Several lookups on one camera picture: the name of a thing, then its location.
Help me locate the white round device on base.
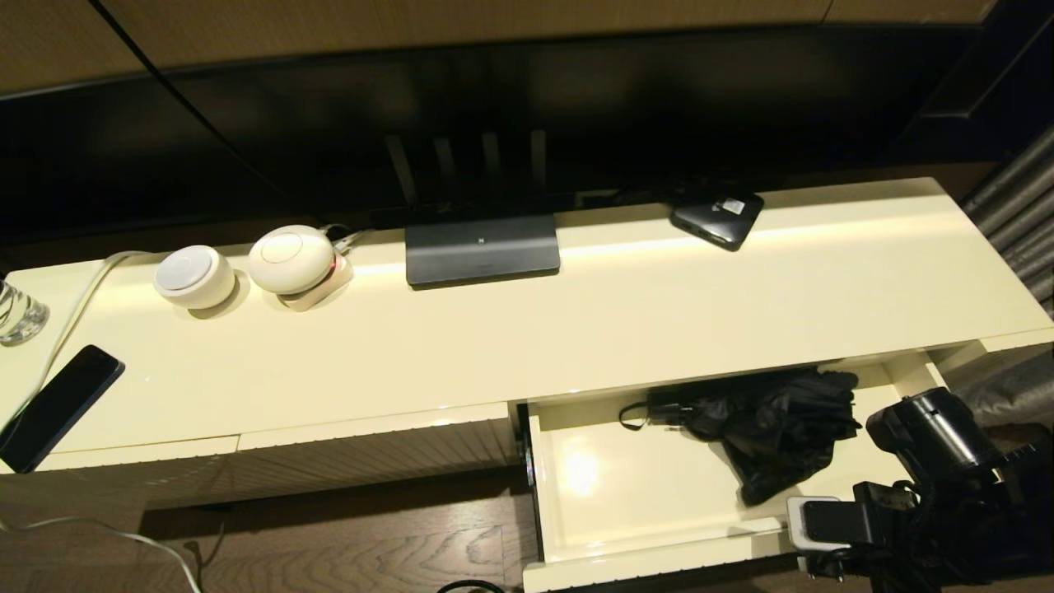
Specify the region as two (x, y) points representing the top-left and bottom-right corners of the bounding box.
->
(248, 225), (355, 312)

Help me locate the black umbrella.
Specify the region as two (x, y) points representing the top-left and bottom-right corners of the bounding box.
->
(619, 368), (861, 507)

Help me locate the thin black wall cable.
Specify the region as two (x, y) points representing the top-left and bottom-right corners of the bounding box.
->
(89, 0), (291, 200)

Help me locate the clear glass cup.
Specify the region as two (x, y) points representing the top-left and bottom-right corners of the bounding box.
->
(0, 278), (50, 346)

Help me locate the wide cream ribbed drawer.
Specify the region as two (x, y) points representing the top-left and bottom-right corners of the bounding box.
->
(520, 350), (949, 593)

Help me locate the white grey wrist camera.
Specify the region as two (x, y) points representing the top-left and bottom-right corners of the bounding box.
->
(786, 494), (875, 554)

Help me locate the dark smartphone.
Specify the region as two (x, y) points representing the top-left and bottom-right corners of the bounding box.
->
(0, 345), (126, 474)

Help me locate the black box with white label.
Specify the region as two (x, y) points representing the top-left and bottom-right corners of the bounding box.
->
(669, 191), (765, 252)

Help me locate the grey pleated curtain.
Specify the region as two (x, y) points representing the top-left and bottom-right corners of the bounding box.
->
(947, 124), (1054, 431)

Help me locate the black flat screen television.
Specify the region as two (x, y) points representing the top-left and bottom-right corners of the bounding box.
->
(0, 26), (1001, 248)

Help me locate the white round speaker grey top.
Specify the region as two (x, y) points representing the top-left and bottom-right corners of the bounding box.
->
(154, 245), (237, 311)

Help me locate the grey rectangular television base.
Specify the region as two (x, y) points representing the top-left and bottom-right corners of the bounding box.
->
(405, 216), (562, 288)

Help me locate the grey power cable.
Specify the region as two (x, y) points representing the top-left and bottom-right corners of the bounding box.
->
(325, 222), (375, 253)

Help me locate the beige ribbed cabinet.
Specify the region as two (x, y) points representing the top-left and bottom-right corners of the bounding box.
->
(0, 177), (1054, 513)

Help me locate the white charging cable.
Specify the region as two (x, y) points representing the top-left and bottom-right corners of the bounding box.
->
(0, 251), (203, 593)

